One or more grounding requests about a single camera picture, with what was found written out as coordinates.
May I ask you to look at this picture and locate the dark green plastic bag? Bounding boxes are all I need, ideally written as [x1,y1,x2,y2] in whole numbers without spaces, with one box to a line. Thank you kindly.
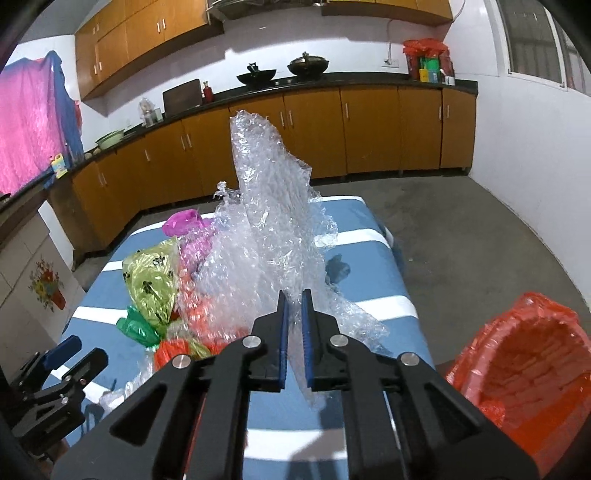
[115,306,160,348]

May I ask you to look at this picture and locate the clear bubble wrap sheet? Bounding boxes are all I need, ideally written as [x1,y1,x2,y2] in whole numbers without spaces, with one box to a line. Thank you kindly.
[99,111,388,411]

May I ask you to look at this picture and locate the large orange plastic bag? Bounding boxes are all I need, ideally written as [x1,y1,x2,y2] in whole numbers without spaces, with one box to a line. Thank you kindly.
[153,272,249,371]

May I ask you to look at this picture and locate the flower sticker cabinet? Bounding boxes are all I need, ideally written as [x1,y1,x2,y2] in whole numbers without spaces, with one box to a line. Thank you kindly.
[0,214,85,378]

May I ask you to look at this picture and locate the window with frame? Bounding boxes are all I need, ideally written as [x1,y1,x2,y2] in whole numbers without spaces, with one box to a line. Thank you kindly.
[497,0,590,96]

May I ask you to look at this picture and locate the pink blue hanging blanket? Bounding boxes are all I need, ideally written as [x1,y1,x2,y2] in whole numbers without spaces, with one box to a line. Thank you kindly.
[1,51,84,194]

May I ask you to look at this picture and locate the green basin on counter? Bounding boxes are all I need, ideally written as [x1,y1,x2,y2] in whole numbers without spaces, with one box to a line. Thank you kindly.
[96,130,125,151]

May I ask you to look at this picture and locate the dark cutting board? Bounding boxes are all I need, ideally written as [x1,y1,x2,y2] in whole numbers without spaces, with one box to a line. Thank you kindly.
[162,79,204,117]

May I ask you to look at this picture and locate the red trash basket with liner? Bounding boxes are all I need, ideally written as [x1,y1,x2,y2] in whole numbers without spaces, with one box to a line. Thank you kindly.
[446,292,590,476]

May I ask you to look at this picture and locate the black wok left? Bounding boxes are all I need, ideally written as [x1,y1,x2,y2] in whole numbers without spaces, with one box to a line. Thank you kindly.
[236,62,276,89]

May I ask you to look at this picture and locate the upper wooden cabinets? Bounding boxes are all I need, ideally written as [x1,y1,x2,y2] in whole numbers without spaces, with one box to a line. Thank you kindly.
[75,0,454,100]

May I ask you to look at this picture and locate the red bottle on counter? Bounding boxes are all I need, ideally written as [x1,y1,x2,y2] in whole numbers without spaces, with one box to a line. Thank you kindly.
[202,81,214,104]

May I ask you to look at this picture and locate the magenta plastic bag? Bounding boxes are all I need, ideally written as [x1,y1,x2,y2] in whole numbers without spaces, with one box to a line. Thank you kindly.
[162,209,212,237]

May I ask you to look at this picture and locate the clear jar on counter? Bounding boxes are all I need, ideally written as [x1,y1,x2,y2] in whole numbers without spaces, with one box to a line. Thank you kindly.
[138,97,163,127]

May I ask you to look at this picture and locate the yellow-green paw print bag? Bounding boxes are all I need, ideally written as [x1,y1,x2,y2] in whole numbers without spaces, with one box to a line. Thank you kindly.
[122,237,177,338]

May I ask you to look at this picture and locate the lower wooden kitchen cabinets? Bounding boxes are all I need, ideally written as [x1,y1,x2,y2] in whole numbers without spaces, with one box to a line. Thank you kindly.
[48,86,477,259]

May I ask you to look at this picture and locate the black wok with lid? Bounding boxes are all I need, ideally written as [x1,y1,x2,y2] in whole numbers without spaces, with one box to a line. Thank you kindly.
[287,52,329,80]

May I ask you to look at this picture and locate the red bag on counter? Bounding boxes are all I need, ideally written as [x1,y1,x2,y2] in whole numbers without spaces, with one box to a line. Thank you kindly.
[403,38,455,83]

